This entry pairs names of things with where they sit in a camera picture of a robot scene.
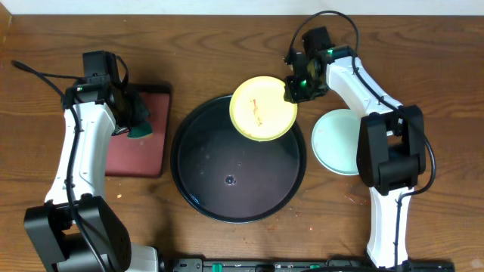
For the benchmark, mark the light green plate front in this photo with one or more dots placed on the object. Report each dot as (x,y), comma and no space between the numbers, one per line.
(334,141)

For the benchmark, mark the green sponge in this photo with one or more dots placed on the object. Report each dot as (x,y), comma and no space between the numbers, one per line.
(142,130)

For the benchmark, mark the rectangular black red tray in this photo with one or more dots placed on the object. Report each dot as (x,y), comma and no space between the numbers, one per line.
(143,157)

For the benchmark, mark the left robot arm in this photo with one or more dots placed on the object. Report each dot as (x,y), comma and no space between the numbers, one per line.
(75,229)

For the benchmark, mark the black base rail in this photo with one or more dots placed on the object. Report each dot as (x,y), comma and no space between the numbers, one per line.
(335,264)

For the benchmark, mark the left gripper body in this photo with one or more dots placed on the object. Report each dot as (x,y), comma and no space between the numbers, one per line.
(133,112)

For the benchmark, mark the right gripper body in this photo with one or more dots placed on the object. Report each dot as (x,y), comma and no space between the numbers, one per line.
(306,88)

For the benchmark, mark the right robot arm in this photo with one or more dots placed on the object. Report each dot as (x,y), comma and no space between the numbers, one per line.
(391,149)

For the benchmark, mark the yellow plate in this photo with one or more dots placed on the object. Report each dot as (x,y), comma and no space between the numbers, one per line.
(258,110)

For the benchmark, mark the round black serving tray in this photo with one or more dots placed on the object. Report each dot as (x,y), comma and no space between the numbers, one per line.
(228,177)

